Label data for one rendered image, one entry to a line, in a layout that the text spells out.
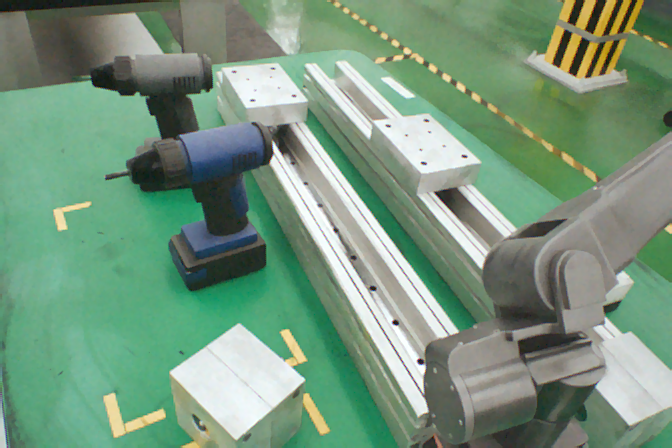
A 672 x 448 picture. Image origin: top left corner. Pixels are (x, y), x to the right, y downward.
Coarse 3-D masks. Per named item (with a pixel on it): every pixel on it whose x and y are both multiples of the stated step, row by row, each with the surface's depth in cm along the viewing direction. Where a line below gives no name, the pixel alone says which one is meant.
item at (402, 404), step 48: (288, 144) 96; (288, 192) 78; (336, 192) 80; (288, 240) 82; (336, 240) 75; (384, 240) 72; (336, 288) 67; (384, 288) 71; (384, 336) 59; (432, 336) 61; (384, 384) 59; (432, 432) 57
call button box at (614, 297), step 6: (618, 276) 75; (624, 276) 75; (624, 282) 74; (630, 282) 74; (618, 288) 73; (624, 288) 74; (606, 294) 73; (612, 294) 74; (618, 294) 75; (624, 294) 75; (612, 300) 75; (618, 300) 76; (606, 306) 76; (612, 306) 76; (618, 306) 77; (606, 312) 77
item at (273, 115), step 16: (272, 64) 102; (224, 80) 99; (240, 80) 95; (256, 80) 96; (272, 80) 97; (288, 80) 97; (240, 96) 91; (256, 96) 91; (272, 96) 92; (288, 96) 92; (240, 112) 92; (256, 112) 89; (272, 112) 90; (288, 112) 92; (304, 112) 93; (272, 128) 94
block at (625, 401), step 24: (624, 336) 61; (624, 360) 59; (648, 360) 59; (600, 384) 56; (624, 384) 56; (648, 384) 57; (600, 408) 56; (624, 408) 54; (648, 408) 54; (600, 432) 56; (624, 432) 54; (648, 432) 59
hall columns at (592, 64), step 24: (576, 0) 325; (600, 0) 312; (624, 0) 311; (576, 24) 329; (600, 24) 316; (624, 24) 325; (552, 48) 348; (576, 48) 333; (600, 48) 327; (576, 72) 338; (600, 72) 343
